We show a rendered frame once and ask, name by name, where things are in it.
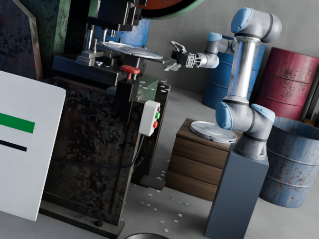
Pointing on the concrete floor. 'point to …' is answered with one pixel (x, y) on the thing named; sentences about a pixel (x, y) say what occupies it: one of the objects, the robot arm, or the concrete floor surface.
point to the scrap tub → (290, 162)
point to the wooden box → (196, 163)
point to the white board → (26, 141)
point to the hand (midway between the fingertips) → (165, 55)
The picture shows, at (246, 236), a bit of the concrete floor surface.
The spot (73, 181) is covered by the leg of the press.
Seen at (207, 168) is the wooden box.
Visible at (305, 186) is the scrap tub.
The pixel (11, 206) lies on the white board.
